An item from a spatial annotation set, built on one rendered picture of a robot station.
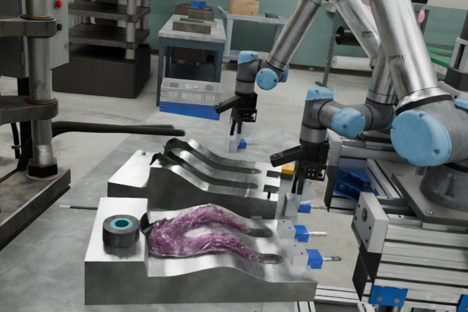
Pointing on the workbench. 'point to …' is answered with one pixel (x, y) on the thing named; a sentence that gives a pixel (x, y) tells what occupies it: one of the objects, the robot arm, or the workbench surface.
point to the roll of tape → (121, 230)
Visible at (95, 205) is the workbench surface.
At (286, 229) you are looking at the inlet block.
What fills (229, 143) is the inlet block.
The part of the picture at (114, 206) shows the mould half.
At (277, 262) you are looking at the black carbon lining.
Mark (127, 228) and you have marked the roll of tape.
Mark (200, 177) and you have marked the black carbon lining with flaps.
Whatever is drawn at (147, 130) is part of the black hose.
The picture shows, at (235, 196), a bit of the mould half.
